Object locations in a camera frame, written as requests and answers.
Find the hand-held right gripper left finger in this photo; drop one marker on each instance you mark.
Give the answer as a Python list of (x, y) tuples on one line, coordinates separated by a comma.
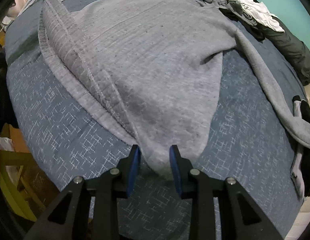
[(133, 166)]

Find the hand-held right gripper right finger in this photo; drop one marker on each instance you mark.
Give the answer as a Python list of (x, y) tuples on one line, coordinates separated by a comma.
[(175, 170)]

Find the grey sweatshirt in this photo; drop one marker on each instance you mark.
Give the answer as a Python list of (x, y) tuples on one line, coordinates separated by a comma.
[(150, 67)]

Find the bed with blue sheet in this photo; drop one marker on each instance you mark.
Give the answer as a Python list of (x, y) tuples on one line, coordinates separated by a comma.
[(57, 130)]

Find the yellow-green plastic object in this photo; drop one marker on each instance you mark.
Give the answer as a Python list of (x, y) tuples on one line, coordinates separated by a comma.
[(14, 180)]

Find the black and grey garment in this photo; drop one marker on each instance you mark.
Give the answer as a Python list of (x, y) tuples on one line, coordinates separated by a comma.
[(299, 160)]

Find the cream tufted headboard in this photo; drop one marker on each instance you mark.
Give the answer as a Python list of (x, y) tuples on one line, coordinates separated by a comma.
[(304, 220)]

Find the dark grey rolled duvet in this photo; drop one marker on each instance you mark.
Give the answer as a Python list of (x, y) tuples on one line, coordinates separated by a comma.
[(295, 52)]

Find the grey crumpled garment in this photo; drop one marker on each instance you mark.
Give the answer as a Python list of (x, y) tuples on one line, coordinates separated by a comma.
[(245, 15)]

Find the white t-shirt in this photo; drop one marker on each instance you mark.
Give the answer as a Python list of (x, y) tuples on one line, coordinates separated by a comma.
[(255, 7)]

